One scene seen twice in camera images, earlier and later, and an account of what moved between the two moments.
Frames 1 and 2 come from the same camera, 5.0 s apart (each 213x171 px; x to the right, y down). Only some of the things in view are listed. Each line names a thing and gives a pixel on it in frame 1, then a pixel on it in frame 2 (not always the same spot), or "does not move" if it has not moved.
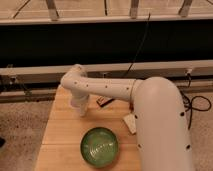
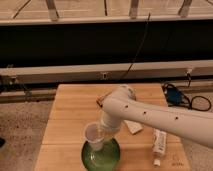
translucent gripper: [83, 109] → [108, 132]
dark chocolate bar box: [103, 100] does not move
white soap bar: [131, 122] does not move
